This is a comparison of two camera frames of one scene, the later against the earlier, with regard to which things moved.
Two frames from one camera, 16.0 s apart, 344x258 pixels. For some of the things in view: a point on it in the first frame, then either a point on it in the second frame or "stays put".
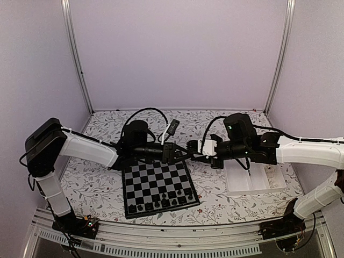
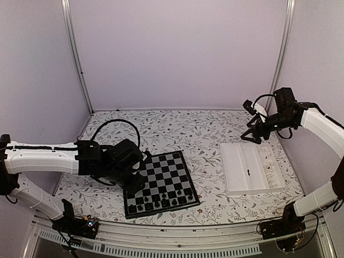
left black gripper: [169, 149] to [134, 188]
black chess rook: [131, 208] stays put
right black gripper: [207, 159] to [258, 125]
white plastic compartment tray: [259, 178] stays put
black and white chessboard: [152, 187] stays put
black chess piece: [187, 191] stays put
